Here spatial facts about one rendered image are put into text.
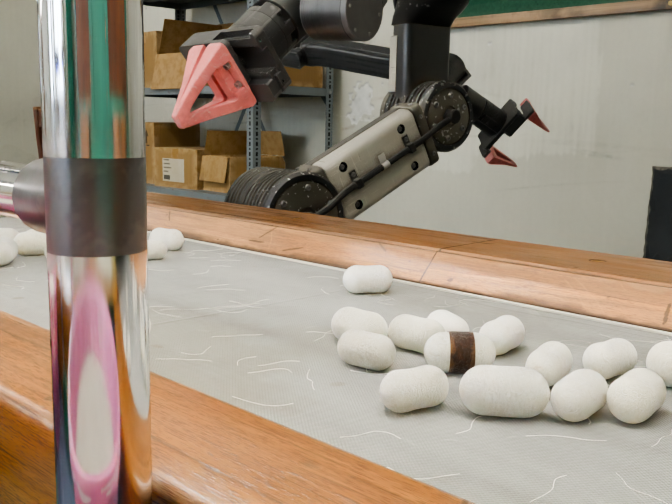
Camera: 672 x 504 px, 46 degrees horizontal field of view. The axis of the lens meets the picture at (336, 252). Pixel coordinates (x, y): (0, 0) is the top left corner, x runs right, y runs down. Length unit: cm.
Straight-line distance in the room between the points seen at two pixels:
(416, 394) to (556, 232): 240
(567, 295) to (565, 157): 215
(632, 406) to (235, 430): 17
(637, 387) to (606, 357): 5
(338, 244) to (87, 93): 50
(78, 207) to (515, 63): 265
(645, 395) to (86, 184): 24
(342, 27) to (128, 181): 59
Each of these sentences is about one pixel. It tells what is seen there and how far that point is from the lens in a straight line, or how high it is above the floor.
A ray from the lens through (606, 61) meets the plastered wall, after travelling 264.
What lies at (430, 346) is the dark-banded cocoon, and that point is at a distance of 39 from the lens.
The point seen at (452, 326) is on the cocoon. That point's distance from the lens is 42.
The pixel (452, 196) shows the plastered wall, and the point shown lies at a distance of 294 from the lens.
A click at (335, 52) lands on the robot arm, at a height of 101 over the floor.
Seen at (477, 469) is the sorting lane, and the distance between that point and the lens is 29.
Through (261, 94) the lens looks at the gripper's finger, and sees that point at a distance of 76.
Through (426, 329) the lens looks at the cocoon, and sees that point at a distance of 41.
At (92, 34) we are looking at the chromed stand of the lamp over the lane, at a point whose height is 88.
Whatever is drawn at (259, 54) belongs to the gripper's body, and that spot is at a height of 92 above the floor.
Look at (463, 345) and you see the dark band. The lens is 38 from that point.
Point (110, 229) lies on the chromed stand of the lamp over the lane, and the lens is 18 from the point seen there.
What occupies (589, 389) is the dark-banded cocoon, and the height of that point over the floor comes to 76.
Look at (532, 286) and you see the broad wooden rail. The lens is 56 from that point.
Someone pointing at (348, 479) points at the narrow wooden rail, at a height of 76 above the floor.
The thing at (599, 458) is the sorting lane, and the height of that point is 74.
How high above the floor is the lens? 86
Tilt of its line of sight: 9 degrees down
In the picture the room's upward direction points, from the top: 1 degrees clockwise
